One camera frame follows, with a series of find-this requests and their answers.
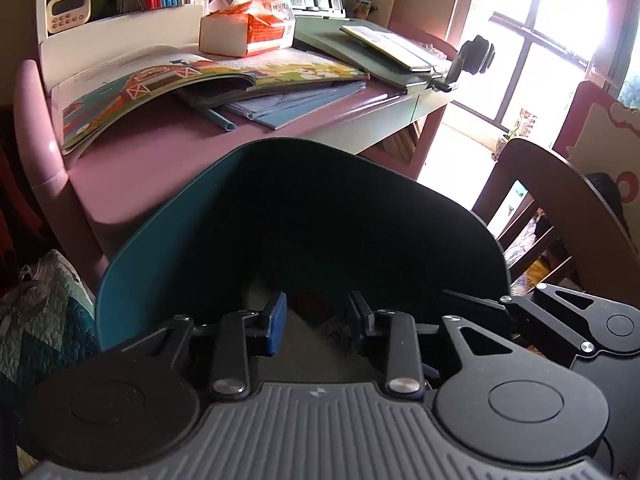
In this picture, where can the green folder with booklet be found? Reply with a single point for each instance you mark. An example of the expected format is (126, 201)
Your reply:
(360, 60)

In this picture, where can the orange tissue box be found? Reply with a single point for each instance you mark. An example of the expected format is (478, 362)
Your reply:
(240, 30)

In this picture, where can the white timer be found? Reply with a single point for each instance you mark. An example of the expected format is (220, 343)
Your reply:
(69, 12)

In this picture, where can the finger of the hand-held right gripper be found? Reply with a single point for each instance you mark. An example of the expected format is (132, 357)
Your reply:
(550, 320)

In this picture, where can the colourful picture book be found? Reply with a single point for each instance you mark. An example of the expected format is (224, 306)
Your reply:
(150, 80)

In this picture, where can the pink white board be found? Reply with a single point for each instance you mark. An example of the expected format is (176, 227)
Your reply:
(600, 130)

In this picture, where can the dark wooden chair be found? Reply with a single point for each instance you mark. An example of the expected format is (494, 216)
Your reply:
(540, 160)

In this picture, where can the window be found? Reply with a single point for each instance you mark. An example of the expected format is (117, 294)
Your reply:
(540, 35)

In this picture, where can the pink desk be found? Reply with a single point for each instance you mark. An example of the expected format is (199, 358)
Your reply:
(150, 170)

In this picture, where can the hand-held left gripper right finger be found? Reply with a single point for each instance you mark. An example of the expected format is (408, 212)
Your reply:
(356, 321)

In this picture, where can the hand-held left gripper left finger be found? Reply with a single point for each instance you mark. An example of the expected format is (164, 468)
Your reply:
(277, 322)

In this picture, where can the blue pen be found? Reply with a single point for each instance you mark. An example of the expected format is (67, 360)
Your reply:
(220, 119)

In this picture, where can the blue notebooks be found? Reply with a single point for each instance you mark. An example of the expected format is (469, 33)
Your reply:
(300, 105)

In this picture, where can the dark green bin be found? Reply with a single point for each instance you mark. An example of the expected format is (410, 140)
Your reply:
(200, 240)

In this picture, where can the white desk shelf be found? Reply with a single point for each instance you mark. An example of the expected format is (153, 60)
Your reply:
(100, 47)

